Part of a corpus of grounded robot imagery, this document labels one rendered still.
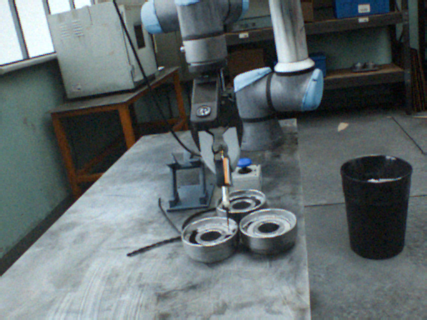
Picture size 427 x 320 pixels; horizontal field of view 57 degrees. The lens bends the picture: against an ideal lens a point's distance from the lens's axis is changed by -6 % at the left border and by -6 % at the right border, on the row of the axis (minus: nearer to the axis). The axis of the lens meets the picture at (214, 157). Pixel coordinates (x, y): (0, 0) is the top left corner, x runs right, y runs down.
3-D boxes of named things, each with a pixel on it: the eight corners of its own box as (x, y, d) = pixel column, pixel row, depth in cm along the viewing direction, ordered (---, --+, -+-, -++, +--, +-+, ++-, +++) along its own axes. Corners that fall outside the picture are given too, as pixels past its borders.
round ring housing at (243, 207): (238, 202, 95) (236, 186, 93) (278, 211, 88) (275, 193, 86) (208, 223, 88) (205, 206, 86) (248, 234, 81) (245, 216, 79)
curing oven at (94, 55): (143, 91, 289) (125, -3, 268) (67, 103, 301) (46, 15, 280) (167, 76, 346) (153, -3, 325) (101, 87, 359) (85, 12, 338)
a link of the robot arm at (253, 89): (247, 108, 137) (241, 67, 133) (286, 107, 130) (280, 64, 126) (231, 118, 127) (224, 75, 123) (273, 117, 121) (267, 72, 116)
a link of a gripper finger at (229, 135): (248, 160, 84) (236, 117, 82) (247, 171, 79) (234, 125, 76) (233, 163, 85) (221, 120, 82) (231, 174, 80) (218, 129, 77)
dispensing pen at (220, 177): (218, 231, 75) (212, 142, 79) (223, 232, 79) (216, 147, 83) (231, 229, 75) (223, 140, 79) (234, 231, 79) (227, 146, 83)
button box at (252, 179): (261, 193, 97) (258, 174, 96) (231, 196, 99) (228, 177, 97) (263, 179, 105) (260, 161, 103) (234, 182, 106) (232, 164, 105)
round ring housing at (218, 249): (252, 242, 78) (249, 223, 76) (214, 271, 71) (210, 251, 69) (212, 230, 85) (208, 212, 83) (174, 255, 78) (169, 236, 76)
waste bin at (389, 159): (419, 261, 185) (421, 177, 171) (348, 267, 192) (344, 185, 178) (401, 225, 217) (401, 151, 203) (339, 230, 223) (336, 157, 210)
